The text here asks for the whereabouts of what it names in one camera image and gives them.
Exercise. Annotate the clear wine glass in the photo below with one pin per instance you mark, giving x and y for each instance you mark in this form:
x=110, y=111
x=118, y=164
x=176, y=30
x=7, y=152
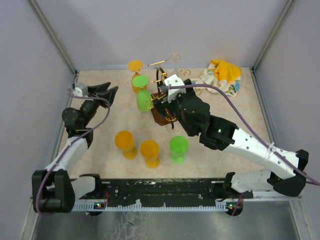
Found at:
x=176, y=58

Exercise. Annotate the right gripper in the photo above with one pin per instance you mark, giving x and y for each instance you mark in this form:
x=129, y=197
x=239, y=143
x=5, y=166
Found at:
x=162, y=104

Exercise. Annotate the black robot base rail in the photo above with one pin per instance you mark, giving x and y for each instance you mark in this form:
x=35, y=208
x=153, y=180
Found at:
x=158, y=192

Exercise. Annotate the yellow plastic goblet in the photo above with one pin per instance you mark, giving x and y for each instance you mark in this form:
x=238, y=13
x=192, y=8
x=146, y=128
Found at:
x=138, y=81

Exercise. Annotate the gold wire wine glass rack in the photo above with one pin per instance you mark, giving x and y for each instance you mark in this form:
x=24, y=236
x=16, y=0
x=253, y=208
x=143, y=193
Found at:
x=161, y=75

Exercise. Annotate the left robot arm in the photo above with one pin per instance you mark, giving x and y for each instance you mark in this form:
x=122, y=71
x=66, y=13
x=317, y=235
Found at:
x=53, y=191

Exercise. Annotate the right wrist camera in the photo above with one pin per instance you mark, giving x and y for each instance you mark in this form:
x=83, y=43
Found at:
x=174, y=81

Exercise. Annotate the green goblet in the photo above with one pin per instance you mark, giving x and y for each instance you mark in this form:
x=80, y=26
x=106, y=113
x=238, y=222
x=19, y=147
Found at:
x=178, y=147
x=143, y=100

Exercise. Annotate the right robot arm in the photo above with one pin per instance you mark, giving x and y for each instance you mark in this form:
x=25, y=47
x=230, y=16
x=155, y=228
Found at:
x=283, y=170

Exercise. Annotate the green goblet front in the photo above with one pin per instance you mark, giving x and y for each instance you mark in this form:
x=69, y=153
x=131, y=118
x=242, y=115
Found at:
x=178, y=147

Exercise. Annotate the yellow goblet front left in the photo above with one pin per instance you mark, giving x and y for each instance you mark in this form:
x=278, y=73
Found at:
x=124, y=140

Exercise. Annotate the yellow floral cloth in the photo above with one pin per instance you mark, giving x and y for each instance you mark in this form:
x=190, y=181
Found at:
x=221, y=74

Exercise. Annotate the yellow goblet front middle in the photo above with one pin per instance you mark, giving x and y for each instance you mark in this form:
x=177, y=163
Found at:
x=149, y=150

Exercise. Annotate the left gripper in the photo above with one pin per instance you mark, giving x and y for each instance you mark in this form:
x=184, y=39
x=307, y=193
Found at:
x=109, y=96

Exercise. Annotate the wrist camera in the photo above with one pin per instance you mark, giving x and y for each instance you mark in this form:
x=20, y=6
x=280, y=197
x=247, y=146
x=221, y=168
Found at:
x=79, y=90
x=174, y=81

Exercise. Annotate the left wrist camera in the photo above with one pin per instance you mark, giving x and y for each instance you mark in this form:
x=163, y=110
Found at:
x=79, y=90

